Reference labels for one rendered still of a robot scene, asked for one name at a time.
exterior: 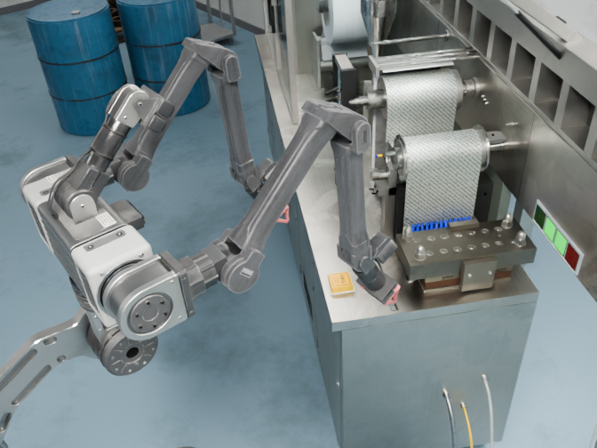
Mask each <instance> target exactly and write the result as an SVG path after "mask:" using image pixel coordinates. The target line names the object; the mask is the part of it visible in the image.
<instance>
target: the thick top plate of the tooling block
mask: <svg viewBox="0 0 597 448"><path fill-rule="evenodd" d="M502 221H503V220H493V221H486V222H479V227H478V228H468V229H460V230H454V231H450V230H449V228H448V227H446V228H435V229H428V230H421V231H415V232H412V233H413V241H411V242H404V241H403V240H402V234H396V235H395V244H396V245H397V249H396V252H397V254H398V256H399V258H400V261H401V263H402V265H403V268H404V270H405V272H406V274H407V277H408V278H409V280H410V281H412V280H418V279H425V278H431V277H437V276H448V275H455V274H461V272H462V267H463V261H467V260H478V259H485V258H491V257H495V258H496V260H497V265H496V268H503V267H510V266H516V265H522V264H529V263H534V259H535V256H536V252H537V247H536V246H535V245H534V244H533V242H532V241H531V240H530V238H529V237H528V235H527V234H526V245H524V246H517V245H515V244H514V243H513V241H514V240H515V238H516V236H517V233H518V232H519V231H524V230H523V228H522V227H521V225H520V224H519V223H518V221H517V220H516V219H515V218H513V226H512V227H511V228H504V227H502V226H501V222H502ZM524 232H525V231H524ZM525 233H526V232H525ZM418 245H423V246H424V247H425V251H426V259H425V260H422V261H419V260H415V259H414V254H415V251H416V248H417V246H418Z"/></svg>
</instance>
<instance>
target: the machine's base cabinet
mask: <svg viewBox="0 0 597 448"><path fill-rule="evenodd" d="M263 80H264V89H265V99H266V108H267V133H268V136H269V145H270V148H271V153H272V157H273V161H274V162H275V163H278V161H279V159H280V158H281V156H282V155H283V152H284V149H283V144H282V140H281V136H280V133H279V130H278V126H277V122H276V119H275V113H274V110H273V106H272V102H271V100H270V96H269V92H268V89H267V83H266V79H265V76H264V72H263ZM288 206H289V221H288V226H289V231H290V234H291V241H292V245H293V249H294V253H295V257H296V261H297V265H298V272H299V276H300V280H301V284H302V288H303V292H304V296H305V300H306V307H307V311H308V314H309V319H310V323H311V326H312V331H313V335H314V342H315V345H316V349H317V354H318V357H319V361H320V366H321V369H322V376H323V380H324V385H325V388H326V392H327V397H328V400H329V404H330V411H331V415H332V419H333V423H334V427H335V431H336V435H337V439H338V446H339V448H452V436H451V426H450V416H449V410H448V406H447V403H446V399H444V398H443V396H442V394H443V393H444V392H446V391H449V392H450V393H451V398H450V401H451V404H452V408H453V412H454V418H455V424H456V433H457V447H458V448H463V447H468V446H470V438H469V432H468V426H467V422H466V416H465V413H464V410H463V409H461V407H460V405H461V404H462V403H466V406H467V407H466V412H467V416H468V419H469V423H470V428H471V433H472V440H473V445H478V444H488V443H490V408H489V400H488V395H487V390H486V387H485V384H484V382H483V381H482V379H481V376H482V375H487V376H488V378H489V380H488V385H489V388H490V396H491V402H492V411H493V442H499V441H502V438H503V434H504V431H505V424H506V421H507V417H508V414H509V411H510V407H511V403H512V400H513V393H514V390H515V386H516V382H517V379H518V375H519V371H520V369H521V362H522V359H523V355H524V351H525V348H526V344H527V340H528V337H529V330H530V327H531V323H532V320H533V316H534V313H535V309H536V305H537V301H532V302H526V303H521V304H514V305H508V306H503V307H496V308H485V309H479V310H474V311H467V312H462V313H456V314H449V315H444V316H433V317H427V318H420V319H415V320H409V321H403V322H397V323H390V324H380V325H374V326H368V327H362V328H356V329H350V330H344V331H338V332H333V331H332V330H331V327H330V321H329V318H328V314H327V311H326V307H325V304H324V300H323V296H322V291H321V287H320V284H319V281H318V277H317V274H316V270H315V266H314V261H313V257H312V253H311V251H310V247H309V243H308V240H307V236H306V231H305V227H304V223H303V220H302V217H301V213H300V209H299V204H298V200H297V197H296V193H294V195H293V197H292V198H291V200H290V201H289V203H288Z"/></svg>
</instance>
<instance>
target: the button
mask: <svg viewBox="0 0 597 448"><path fill-rule="evenodd" d="M328 280H329V284H330V289H331V292H332V293H335V292H347V291H352V290H353V289H354V286H353V283H352V279H351V276H350V274H349V272H348V271H347V272H340V273H334V274H328Z"/></svg>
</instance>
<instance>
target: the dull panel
mask: <svg viewBox="0 0 597 448"><path fill-rule="evenodd" d="M460 130H462V129H461V127H460V126H459V125H458V123H457V122H456V120H455V121H454V128H453V131H460ZM483 172H486V173H487V174H488V176H489V177H490V179H491V180H492V181H493V183H494V184H493V189H492V195H491V200H490V209H489V215H488V220H487V221H493V220H502V219H503V218H504V216H505V214H506V213H508V208H509V203H510V198H511V194H512V193H511V191H510V190H509V189H508V188H507V186H506V185H505V183H504V182H503V181H502V180H501V179H500V178H499V177H498V175H497V174H496V173H495V171H494V170H493V169H492V167H491V166H490V165H489V164H488V167H487V168H486V170H485V171H483ZM480 173H481V172H480Z"/></svg>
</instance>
